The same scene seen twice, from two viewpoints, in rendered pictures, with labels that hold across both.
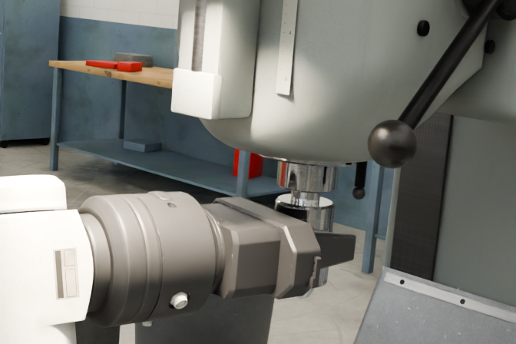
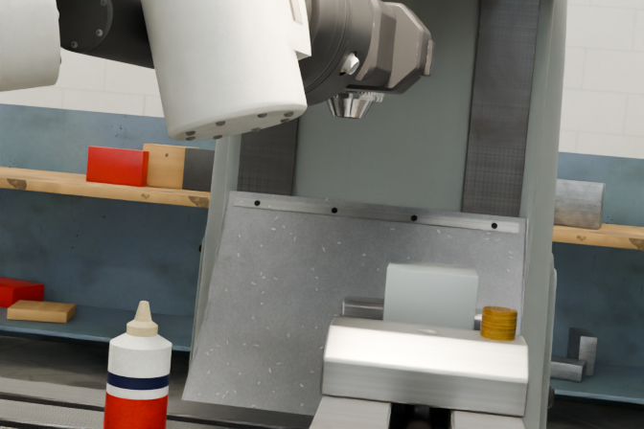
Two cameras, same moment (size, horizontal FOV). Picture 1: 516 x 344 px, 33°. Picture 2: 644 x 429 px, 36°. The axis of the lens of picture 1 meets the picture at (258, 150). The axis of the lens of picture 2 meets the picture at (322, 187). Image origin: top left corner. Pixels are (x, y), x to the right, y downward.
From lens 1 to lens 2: 45 cm
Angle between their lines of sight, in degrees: 35
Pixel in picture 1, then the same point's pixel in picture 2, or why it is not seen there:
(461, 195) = not seen: hidden behind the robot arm
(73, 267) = not seen: outside the picture
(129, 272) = (337, 6)
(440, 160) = not seen: hidden behind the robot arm
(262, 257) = (388, 34)
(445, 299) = (314, 212)
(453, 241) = (315, 147)
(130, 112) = not seen: outside the picture
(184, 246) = not seen: outside the picture
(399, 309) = (261, 232)
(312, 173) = not seen: outside the picture
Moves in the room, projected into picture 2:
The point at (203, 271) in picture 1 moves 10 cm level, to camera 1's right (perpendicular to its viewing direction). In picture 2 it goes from (367, 32) to (496, 53)
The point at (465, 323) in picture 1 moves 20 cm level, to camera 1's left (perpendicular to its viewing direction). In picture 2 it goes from (343, 232) to (170, 228)
